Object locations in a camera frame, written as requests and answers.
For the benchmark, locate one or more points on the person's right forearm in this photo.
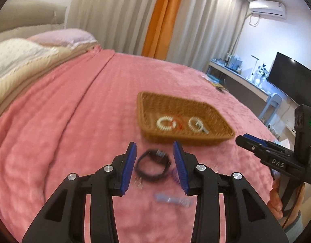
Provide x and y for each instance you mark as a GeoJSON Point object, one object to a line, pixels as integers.
{"type": "Point", "coordinates": [293, 224]}

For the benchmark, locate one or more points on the black television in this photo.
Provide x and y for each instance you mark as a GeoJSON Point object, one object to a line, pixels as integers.
{"type": "Point", "coordinates": [289, 76]}

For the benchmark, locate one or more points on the small packets on bed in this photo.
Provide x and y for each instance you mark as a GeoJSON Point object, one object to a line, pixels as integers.
{"type": "Point", "coordinates": [216, 83]}

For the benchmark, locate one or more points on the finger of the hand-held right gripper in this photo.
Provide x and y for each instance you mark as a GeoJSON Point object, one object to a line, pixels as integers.
{"type": "Point", "coordinates": [258, 139]}
{"type": "Point", "coordinates": [250, 145]}

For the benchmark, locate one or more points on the pale blue chair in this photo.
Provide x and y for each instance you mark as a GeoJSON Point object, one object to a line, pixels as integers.
{"type": "Point", "coordinates": [273, 103]}

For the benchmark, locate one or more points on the blue hair clip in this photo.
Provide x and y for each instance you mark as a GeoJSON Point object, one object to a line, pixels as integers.
{"type": "Point", "coordinates": [171, 200]}

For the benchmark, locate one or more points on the white air conditioner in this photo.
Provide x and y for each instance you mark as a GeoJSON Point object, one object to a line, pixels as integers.
{"type": "Point", "coordinates": [268, 8]}

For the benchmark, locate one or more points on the white floral pillow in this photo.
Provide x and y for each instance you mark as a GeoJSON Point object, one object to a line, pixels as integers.
{"type": "Point", "coordinates": [18, 53]}

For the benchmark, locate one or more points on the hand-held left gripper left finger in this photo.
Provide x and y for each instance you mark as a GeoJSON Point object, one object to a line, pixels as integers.
{"type": "Point", "coordinates": [128, 167]}

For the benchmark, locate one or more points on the black wrist watch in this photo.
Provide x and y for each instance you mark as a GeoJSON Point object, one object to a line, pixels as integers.
{"type": "Point", "coordinates": [151, 174]}

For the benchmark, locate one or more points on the white desk lamp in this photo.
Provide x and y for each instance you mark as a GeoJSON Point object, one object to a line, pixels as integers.
{"type": "Point", "coordinates": [254, 65]}

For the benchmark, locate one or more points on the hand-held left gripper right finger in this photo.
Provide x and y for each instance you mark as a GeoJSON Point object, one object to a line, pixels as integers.
{"type": "Point", "coordinates": [180, 167]}

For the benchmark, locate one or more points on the white wall desk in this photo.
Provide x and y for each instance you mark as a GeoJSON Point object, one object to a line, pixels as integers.
{"type": "Point", "coordinates": [236, 81]}

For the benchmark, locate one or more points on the boxes on desk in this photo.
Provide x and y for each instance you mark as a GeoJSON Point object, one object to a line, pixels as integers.
{"type": "Point", "coordinates": [234, 62]}

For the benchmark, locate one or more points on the brown wicker basket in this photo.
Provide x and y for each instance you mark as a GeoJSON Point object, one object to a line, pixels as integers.
{"type": "Point", "coordinates": [170, 108]}

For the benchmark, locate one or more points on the pink fleece blanket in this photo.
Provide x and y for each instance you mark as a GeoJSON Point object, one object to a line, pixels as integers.
{"type": "Point", "coordinates": [56, 131]}

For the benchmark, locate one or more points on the purple pillow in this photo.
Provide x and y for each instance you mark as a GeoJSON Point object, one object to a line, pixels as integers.
{"type": "Point", "coordinates": [66, 35]}

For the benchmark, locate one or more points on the beige quilt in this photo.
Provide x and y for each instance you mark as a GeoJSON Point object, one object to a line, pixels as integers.
{"type": "Point", "coordinates": [31, 73]}

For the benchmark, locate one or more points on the person's right hand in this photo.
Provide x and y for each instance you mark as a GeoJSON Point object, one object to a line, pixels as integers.
{"type": "Point", "coordinates": [275, 200]}

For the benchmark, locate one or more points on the orange curtain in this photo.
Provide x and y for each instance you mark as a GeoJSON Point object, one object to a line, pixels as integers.
{"type": "Point", "coordinates": [163, 17]}

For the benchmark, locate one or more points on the potted plant in vase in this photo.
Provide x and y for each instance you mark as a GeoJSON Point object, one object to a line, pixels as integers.
{"type": "Point", "coordinates": [262, 73]}

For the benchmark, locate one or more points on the beige padded headboard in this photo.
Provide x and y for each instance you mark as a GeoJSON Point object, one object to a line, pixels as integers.
{"type": "Point", "coordinates": [26, 12]}

